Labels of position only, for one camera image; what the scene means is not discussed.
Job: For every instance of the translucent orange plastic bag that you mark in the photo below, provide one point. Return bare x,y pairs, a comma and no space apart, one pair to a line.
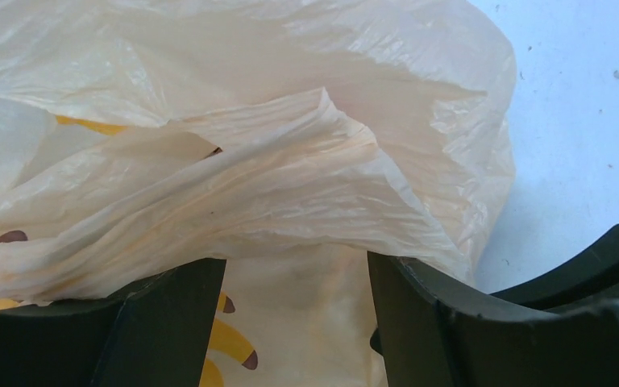
289,138

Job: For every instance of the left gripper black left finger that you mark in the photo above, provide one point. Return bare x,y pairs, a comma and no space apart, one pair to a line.
153,332

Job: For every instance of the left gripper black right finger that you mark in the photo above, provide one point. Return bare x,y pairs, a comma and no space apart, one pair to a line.
558,329

